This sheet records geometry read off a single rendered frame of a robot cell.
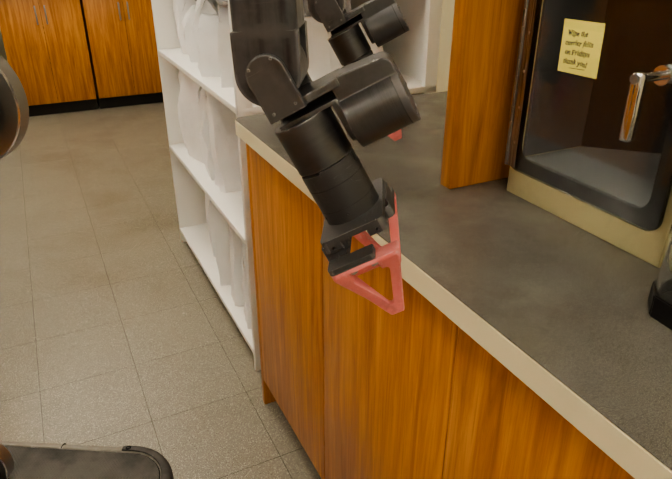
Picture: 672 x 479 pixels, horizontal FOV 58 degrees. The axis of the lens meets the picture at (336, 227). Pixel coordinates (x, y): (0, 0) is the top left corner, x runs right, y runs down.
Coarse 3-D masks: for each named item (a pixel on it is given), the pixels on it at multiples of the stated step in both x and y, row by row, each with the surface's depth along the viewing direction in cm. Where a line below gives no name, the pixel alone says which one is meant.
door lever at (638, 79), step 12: (636, 72) 76; (648, 72) 77; (660, 72) 77; (636, 84) 76; (660, 84) 78; (636, 96) 76; (636, 108) 77; (624, 120) 79; (636, 120) 78; (624, 132) 79
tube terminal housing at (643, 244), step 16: (512, 176) 109; (512, 192) 110; (528, 192) 106; (544, 192) 103; (560, 192) 99; (544, 208) 103; (560, 208) 100; (576, 208) 97; (592, 208) 94; (576, 224) 98; (592, 224) 95; (608, 224) 92; (624, 224) 89; (608, 240) 92; (624, 240) 90; (640, 240) 87; (656, 240) 85; (640, 256) 88; (656, 256) 85
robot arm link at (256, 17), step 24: (240, 0) 50; (264, 0) 49; (288, 0) 49; (240, 24) 50; (264, 24) 50; (288, 24) 50; (240, 48) 51; (264, 48) 51; (288, 48) 51; (240, 72) 52
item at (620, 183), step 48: (576, 0) 88; (624, 0) 81; (624, 48) 82; (528, 96) 100; (576, 96) 91; (624, 96) 84; (528, 144) 102; (576, 144) 93; (624, 144) 85; (576, 192) 95; (624, 192) 87
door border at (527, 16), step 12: (528, 0) 96; (528, 12) 97; (528, 24) 97; (528, 36) 98; (528, 48) 98; (528, 60) 99; (516, 84) 102; (516, 96) 103; (516, 108) 103; (516, 120) 104; (516, 132) 104; (516, 144) 105
